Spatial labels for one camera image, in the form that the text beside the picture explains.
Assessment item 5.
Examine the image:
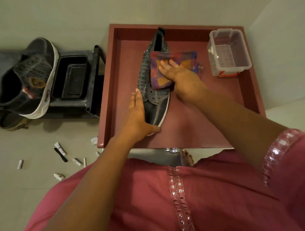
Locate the person's left hand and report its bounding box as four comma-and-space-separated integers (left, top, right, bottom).
115, 88, 160, 144

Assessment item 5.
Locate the black plastic tray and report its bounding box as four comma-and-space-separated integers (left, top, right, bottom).
51, 55, 90, 100

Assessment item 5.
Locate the clear plastic box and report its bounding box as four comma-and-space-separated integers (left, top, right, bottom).
207, 28, 253, 78

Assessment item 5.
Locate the person's right hand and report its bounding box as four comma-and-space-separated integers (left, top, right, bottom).
158, 59, 208, 104

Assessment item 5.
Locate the black shoe rack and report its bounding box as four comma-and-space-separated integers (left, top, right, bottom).
0, 45, 106, 119

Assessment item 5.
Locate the red tray table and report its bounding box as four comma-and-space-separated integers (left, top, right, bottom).
97, 23, 267, 149

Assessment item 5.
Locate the pink embroidered tunic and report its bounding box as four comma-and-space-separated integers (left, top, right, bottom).
25, 128, 305, 231

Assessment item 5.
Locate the purple orange checked cloth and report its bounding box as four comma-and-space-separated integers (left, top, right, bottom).
150, 50, 203, 90

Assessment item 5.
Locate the dark grey sneaker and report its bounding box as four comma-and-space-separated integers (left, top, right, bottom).
0, 37, 59, 119
137, 27, 171, 136

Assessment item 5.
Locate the olive brown sandal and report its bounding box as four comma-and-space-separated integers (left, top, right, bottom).
0, 110, 31, 132

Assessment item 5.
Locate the person's right forearm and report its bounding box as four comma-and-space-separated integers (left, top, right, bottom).
190, 89, 288, 171

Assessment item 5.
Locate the person's left forearm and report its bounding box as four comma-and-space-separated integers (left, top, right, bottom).
44, 135, 132, 231

